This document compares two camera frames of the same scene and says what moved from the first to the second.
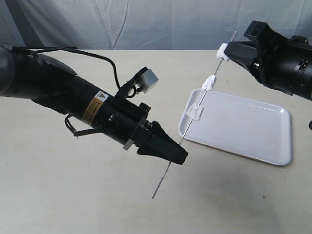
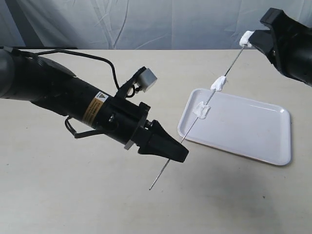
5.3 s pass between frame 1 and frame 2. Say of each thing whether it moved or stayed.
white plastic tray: stayed
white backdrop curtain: stayed
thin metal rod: moved
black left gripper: stayed
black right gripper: moved
